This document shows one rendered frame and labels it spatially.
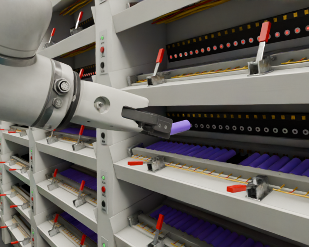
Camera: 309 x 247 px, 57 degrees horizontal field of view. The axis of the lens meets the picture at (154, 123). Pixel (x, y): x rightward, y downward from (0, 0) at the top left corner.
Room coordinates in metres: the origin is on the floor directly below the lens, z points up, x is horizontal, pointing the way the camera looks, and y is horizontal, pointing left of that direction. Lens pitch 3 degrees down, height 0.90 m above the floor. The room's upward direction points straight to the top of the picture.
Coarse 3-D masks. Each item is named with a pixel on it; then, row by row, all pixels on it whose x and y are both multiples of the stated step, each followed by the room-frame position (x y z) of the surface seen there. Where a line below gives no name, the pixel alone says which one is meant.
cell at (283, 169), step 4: (292, 160) 0.52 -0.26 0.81; (296, 160) 0.52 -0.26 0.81; (300, 160) 0.53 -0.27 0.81; (288, 164) 0.51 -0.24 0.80; (292, 164) 0.51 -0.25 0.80; (296, 164) 0.52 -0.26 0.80; (284, 168) 0.50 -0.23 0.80; (288, 168) 0.50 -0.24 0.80; (292, 168) 0.51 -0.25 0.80; (284, 172) 0.49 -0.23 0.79; (288, 172) 0.50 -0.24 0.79
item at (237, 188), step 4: (252, 180) 0.47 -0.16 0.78; (256, 180) 0.46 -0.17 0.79; (240, 184) 0.44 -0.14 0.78; (252, 184) 0.46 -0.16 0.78; (256, 184) 0.46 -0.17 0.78; (228, 188) 0.42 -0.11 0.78; (232, 188) 0.42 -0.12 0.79; (236, 188) 0.42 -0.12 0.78; (240, 188) 0.43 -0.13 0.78; (244, 188) 0.43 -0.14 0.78; (248, 188) 0.44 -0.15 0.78; (232, 192) 0.42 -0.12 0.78; (236, 192) 0.42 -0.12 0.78
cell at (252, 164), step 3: (261, 156) 0.57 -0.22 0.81; (264, 156) 0.57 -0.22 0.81; (267, 156) 0.57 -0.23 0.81; (258, 159) 0.56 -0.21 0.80; (261, 159) 0.56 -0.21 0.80; (264, 159) 0.56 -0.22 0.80; (252, 162) 0.55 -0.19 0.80; (255, 162) 0.55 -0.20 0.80; (258, 162) 0.55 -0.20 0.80; (261, 162) 0.56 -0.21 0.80; (249, 165) 0.54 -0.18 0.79; (252, 165) 0.54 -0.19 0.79; (255, 165) 0.54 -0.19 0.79; (258, 165) 0.55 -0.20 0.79
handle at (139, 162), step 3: (153, 159) 0.67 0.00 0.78; (129, 162) 0.62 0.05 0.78; (132, 162) 0.63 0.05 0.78; (135, 162) 0.63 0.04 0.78; (138, 162) 0.64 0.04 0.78; (141, 162) 0.64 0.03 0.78; (144, 162) 0.65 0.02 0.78; (147, 162) 0.65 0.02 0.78; (150, 162) 0.66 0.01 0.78; (129, 165) 0.62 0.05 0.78; (132, 165) 0.63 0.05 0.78; (135, 165) 0.63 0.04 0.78
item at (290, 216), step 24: (120, 144) 0.80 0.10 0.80; (144, 144) 0.85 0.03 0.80; (288, 144) 0.58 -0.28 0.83; (120, 168) 0.76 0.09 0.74; (144, 168) 0.70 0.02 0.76; (168, 168) 0.67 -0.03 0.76; (168, 192) 0.62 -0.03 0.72; (192, 192) 0.56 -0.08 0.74; (216, 192) 0.51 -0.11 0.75; (240, 192) 0.49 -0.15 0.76; (240, 216) 0.48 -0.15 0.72; (264, 216) 0.44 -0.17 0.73; (288, 216) 0.41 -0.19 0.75
